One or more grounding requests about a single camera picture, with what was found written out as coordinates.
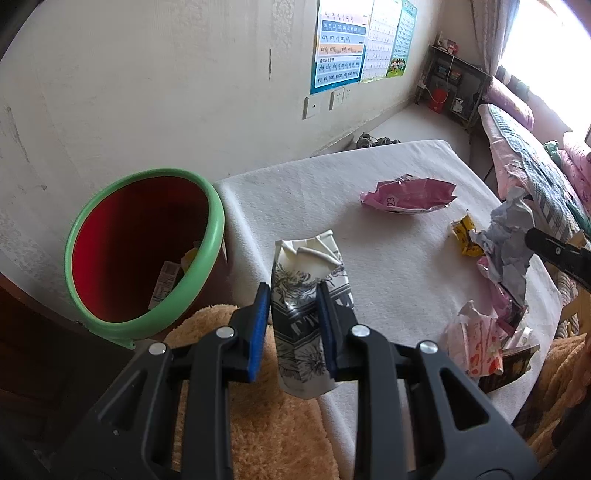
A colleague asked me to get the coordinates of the grey paper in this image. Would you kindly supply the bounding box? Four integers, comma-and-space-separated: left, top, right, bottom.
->
474, 186, 535, 307

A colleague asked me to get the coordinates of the pink strawberry carton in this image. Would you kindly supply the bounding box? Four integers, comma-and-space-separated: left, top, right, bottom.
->
444, 301, 504, 379

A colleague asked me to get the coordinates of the yellow chocolate wrapper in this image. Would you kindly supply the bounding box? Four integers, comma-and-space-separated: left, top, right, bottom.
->
451, 213, 484, 258

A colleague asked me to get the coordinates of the dark pink snack bag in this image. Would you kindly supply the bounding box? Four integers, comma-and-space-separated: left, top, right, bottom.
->
360, 174, 457, 215

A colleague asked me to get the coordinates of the black white floral carton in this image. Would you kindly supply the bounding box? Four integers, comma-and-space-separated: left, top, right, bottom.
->
271, 230, 353, 399

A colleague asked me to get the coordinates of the light pink snack bag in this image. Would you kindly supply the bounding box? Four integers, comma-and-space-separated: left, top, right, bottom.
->
477, 256, 527, 337

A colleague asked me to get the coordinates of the bed with plaid quilt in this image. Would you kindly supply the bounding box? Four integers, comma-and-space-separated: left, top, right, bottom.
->
478, 104, 590, 242

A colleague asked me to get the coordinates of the folded pink blanket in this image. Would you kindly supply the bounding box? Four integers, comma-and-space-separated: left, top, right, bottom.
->
559, 132, 591, 213

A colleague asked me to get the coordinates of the red bin with green rim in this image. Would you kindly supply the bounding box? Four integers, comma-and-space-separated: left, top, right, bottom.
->
64, 168, 231, 349

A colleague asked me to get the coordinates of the dark bedside shelf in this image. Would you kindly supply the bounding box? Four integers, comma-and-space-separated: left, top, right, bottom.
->
414, 45, 492, 132

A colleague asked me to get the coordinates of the small red bucket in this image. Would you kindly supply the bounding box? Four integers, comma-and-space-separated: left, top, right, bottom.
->
428, 88, 449, 114

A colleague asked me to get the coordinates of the grey shoe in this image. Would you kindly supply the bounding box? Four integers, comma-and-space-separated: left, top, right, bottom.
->
373, 137, 401, 147
356, 133, 374, 149

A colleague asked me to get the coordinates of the window curtain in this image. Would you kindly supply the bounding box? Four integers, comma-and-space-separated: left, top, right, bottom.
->
471, 0, 520, 75

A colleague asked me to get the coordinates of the green number wall poster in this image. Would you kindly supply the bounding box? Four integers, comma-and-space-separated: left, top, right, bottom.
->
386, 0, 418, 78

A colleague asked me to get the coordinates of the white wall socket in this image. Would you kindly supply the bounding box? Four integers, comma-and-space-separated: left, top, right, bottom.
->
329, 87, 345, 110

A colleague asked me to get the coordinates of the white grid wall poster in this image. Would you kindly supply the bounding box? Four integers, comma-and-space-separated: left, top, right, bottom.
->
361, 0, 402, 83

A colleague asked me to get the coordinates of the blue pinyin wall poster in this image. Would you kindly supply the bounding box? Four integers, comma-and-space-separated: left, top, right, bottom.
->
310, 0, 374, 94

